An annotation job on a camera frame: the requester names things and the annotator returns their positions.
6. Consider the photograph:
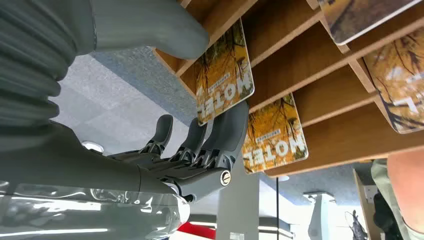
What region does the wooden card holder box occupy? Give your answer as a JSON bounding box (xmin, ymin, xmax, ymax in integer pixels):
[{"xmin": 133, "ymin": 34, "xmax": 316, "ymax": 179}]
[{"xmin": 153, "ymin": 0, "xmax": 424, "ymax": 178}]

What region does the person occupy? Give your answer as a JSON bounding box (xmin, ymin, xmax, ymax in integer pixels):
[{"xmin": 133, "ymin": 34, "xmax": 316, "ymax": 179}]
[{"xmin": 370, "ymin": 145, "xmax": 424, "ymax": 240}]

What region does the red barrier belt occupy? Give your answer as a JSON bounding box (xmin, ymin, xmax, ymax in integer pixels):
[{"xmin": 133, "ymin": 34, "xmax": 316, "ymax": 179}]
[{"xmin": 177, "ymin": 221, "xmax": 217, "ymax": 240}]

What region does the wooden panel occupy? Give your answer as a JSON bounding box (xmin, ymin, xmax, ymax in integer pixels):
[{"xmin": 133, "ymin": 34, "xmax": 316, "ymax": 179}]
[{"xmin": 352, "ymin": 168, "xmax": 382, "ymax": 240}]

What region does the black stanchion post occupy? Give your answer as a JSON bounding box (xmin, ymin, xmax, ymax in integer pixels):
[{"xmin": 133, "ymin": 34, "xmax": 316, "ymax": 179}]
[{"xmin": 275, "ymin": 177, "xmax": 280, "ymax": 240}]

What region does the white pedestal column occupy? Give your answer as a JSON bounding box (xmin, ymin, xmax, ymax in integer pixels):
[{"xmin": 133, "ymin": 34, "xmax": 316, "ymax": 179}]
[{"xmin": 303, "ymin": 191, "xmax": 336, "ymax": 240}]

